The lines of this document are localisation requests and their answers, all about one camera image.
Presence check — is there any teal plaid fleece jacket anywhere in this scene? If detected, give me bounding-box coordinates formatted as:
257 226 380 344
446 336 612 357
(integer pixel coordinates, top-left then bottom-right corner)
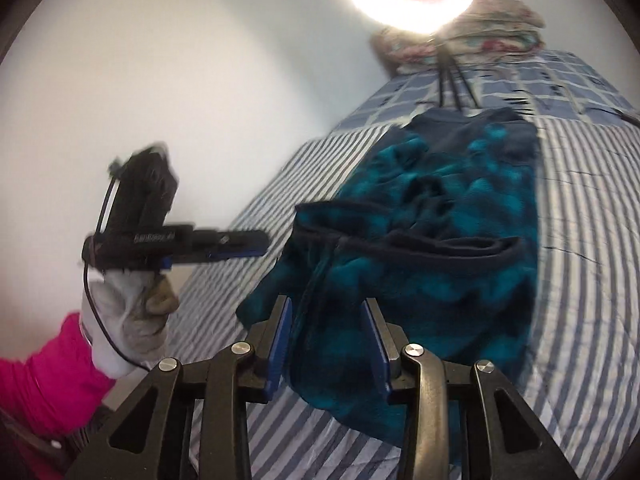
236 108 538 445

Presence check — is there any pink sleeve left forearm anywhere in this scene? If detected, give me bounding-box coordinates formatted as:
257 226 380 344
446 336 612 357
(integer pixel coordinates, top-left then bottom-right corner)
0 311 117 480

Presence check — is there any left hand in grey glove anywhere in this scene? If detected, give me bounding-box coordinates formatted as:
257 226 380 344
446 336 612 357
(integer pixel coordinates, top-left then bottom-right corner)
79 270 179 379

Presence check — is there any blue white striped quilt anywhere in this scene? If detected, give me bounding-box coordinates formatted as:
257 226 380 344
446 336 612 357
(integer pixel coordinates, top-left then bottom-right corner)
168 118 639 479

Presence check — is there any blue checked bed sheet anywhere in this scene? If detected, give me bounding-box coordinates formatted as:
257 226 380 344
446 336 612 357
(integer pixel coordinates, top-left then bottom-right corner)
335 50 639 131

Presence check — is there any floral folded blanket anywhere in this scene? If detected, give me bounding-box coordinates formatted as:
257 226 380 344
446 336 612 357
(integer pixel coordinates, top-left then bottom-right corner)
373 0 546 74

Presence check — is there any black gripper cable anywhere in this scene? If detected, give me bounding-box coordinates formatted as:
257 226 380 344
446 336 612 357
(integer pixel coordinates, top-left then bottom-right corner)
80 159 151 373

